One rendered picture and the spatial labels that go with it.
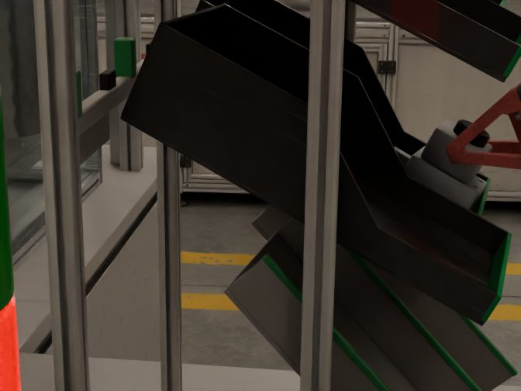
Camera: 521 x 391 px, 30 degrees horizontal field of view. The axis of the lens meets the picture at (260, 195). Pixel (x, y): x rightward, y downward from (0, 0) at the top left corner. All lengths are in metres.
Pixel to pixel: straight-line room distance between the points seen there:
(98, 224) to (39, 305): 0.37
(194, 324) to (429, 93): 1.73
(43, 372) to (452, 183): 0.67
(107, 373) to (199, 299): 2.39
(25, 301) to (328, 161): 0.97
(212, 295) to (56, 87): 3.09
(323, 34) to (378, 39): 3.90
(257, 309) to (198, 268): 3.27
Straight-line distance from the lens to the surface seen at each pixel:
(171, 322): 1.02
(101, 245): 1.73
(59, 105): 0.63
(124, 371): 1.29
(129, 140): 2.17
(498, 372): 0.98
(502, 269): 0.69
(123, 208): 1.93
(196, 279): 3.84
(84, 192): 2.00
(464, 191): 0.82
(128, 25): 2.11
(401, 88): 4.56
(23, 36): 1.64
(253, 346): 3.30
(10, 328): 0.24
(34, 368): 1.32
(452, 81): 4.58
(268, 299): 0.68
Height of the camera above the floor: 1.45
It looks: 17 degrees down
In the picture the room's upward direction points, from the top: 1 degrees clockwise
